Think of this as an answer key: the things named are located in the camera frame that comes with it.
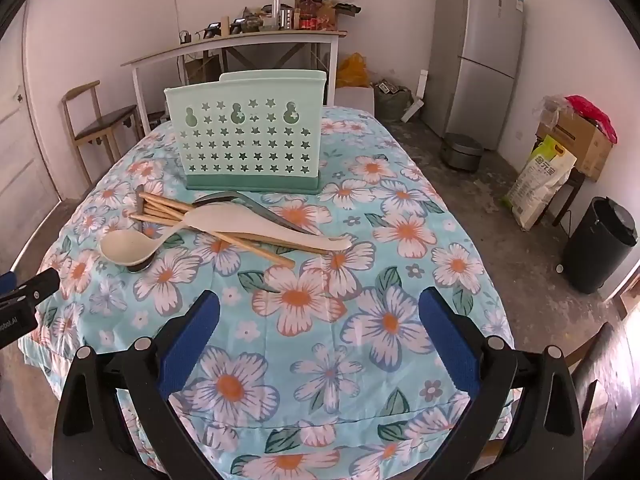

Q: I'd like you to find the white door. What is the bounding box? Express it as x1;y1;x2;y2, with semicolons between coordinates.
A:
0;10;58;266

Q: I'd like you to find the yellow and white rice sack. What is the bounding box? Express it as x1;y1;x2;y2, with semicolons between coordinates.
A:
501;135;577;232

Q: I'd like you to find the white box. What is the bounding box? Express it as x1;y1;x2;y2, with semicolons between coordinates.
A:
334;86;376;110

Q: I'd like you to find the wooden chair with dark seat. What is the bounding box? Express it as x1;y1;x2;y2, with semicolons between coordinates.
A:
62;80;143;186

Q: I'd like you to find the green sack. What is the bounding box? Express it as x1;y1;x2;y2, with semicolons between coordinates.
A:
372;79;415;122

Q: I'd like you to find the beige plastic ladle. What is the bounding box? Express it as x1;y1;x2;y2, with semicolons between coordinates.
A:
99;210;201;267

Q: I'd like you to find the silver refrigerator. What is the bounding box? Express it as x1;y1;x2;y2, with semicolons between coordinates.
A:
420;0;526;152

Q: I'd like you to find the white side table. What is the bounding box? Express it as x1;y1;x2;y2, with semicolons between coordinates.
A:
121;29;347;136

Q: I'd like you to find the green plastic utensil holder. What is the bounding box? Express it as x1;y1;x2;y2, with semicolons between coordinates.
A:
164;71;328;196

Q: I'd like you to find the black trash bin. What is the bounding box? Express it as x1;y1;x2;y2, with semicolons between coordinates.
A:
560;196;639;295

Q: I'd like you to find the grey rice cooker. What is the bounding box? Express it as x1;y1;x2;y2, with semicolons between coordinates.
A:
439;132;485;173

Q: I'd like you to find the blue floral tablecloth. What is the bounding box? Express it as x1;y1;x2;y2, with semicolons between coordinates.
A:
17;104;516;480

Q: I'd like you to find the red plastic bag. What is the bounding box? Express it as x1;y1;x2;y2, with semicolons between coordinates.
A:
565;95;618;145

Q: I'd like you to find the beige rice paddle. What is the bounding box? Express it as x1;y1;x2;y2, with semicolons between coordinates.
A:
184;206;354;252

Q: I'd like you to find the white cardboard strip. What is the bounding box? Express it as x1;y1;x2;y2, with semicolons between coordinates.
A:
400;69;431;124

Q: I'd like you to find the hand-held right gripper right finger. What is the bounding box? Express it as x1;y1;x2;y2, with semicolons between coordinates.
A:
414;286;586;480

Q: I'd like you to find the dark wooden stool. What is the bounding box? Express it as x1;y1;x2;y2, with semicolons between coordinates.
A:
552;165;586;228

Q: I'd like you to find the metal ladle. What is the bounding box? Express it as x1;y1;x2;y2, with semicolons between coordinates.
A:
192;191;323;237

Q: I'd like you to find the yellow plastic bag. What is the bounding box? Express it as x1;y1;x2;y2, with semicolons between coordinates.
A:
336;52;372;89

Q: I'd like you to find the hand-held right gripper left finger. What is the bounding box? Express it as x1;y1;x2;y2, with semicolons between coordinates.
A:
52;289;236;480

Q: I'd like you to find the clear plastic bag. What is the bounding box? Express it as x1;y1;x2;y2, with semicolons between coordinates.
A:
537;94;571;128

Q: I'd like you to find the large cardboard box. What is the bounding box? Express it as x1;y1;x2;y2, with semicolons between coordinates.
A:
536;107;614;182

